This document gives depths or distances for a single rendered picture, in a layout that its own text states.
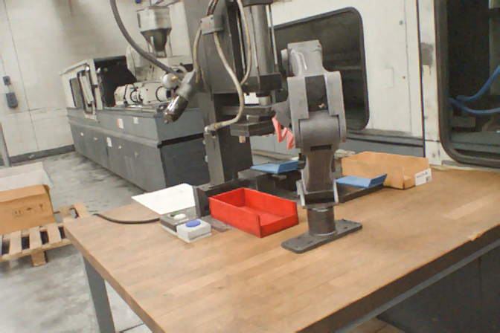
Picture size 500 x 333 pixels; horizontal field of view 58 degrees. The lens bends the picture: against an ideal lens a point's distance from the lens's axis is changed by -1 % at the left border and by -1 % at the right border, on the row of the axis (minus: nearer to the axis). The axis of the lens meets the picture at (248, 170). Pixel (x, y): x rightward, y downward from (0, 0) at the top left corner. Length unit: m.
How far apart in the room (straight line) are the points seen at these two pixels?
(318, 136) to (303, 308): 0.29
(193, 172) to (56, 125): 6.22
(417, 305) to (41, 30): 9.49
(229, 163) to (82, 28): 9.21
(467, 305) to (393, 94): 0.83
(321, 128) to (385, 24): 1.12
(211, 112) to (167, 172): 2.96
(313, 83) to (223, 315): 0.43
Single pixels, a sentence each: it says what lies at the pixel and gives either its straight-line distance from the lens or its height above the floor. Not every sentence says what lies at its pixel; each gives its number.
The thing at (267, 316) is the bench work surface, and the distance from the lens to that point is 0.80.
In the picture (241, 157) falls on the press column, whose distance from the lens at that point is 1.64.
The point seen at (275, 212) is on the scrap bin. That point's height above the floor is 0.92.
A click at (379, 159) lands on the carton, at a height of 0.95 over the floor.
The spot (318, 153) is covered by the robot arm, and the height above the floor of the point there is 1.13.
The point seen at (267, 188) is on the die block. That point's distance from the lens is 1.40.
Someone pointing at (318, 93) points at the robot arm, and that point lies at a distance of 0.84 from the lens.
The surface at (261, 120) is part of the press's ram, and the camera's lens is 1.39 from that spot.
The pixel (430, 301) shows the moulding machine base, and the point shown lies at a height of 0.31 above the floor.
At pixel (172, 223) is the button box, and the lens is 1.24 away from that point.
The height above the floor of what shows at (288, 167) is 1.00.
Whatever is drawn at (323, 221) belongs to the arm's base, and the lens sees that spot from 1.04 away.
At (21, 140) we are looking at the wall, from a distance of 10.45.
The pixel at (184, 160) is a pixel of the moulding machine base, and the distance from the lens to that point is 4.56.
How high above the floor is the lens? 1.31
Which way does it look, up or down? 13 degrees down
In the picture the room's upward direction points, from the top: 8 degrees counter-clockwise
